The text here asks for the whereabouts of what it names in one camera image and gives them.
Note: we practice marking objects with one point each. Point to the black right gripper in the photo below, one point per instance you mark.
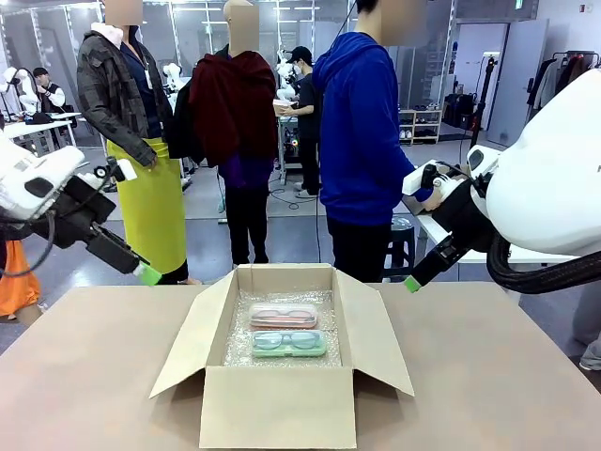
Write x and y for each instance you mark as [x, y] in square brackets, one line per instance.
[469, 221]

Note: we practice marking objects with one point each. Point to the black cap on table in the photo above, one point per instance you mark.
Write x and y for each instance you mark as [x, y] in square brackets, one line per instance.
[40, 118]

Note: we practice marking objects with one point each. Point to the mannequin with dark red garment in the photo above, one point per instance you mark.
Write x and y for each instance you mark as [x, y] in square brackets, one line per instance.
[235, 108]

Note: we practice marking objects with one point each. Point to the mannequin camo jacket yellow skirt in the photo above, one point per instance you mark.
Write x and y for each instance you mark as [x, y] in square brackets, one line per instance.
[112, 94]

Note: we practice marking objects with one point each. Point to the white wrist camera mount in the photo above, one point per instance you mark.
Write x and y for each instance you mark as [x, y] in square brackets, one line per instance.
[418, 181]
[124, 169]

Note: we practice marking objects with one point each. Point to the black tripod stand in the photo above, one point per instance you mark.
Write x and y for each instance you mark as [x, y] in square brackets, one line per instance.
[488, 89]

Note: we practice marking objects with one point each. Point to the clear bubble wrap sheet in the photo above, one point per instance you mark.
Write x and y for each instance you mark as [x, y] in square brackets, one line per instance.
[331, 312]

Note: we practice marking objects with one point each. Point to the person in black cap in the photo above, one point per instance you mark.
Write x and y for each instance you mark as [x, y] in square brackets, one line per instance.
[307, 117]

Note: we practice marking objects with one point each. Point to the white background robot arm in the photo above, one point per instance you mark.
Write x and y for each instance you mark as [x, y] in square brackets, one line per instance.
[286, 70]
[174, 77]
[21, 89]

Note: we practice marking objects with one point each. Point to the green glasses case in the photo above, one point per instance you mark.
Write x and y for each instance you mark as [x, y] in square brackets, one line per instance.
[288, 344]

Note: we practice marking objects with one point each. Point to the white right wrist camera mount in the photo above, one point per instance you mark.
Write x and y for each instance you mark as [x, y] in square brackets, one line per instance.
[418, 181]

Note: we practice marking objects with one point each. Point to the seated person in varsity jacket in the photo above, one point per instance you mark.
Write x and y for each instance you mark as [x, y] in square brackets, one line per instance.
[49, 94]

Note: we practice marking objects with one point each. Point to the white side table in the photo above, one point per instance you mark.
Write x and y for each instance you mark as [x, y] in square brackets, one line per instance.
[516, 256]

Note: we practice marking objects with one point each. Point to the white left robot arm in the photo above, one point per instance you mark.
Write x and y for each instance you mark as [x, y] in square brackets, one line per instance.
[28, 174]

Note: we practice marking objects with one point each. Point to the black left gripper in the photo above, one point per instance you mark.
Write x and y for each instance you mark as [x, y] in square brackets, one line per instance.
[94, 221]

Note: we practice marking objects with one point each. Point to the orange fabric item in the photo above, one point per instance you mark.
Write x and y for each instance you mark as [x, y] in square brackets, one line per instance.
[19, 282]

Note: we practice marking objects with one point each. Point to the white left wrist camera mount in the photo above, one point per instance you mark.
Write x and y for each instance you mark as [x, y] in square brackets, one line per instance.
[124, 169]

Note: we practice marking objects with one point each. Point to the black stool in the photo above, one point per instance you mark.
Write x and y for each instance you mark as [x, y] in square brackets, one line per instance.
[399, 253]

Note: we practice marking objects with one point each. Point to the person in grey trousers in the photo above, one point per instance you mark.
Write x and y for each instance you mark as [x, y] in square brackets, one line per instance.
[589, 329]

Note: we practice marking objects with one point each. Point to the black suitcases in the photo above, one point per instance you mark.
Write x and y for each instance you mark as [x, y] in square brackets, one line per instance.
[457, 110]

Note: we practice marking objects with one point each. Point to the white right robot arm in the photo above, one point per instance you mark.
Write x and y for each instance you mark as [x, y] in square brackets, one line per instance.
[549, 178]

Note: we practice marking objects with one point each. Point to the pink glasses case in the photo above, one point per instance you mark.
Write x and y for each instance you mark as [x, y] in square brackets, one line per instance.
[282, 315]

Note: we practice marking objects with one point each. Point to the clothes rack with coats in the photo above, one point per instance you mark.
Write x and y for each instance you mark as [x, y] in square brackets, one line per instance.
[559, 89]

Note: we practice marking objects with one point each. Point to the wooden shoe rack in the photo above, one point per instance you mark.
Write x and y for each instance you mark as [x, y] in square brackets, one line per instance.
[422, 127]

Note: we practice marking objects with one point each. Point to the open brown cardboard box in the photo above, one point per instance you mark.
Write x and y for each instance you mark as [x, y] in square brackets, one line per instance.
[277, 409]

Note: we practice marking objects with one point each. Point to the person in blue hoodie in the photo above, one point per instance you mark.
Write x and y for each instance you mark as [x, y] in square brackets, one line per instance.
[357, 141]

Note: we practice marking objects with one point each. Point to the white background work table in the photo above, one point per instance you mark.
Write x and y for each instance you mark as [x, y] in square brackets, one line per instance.
[33, 129]

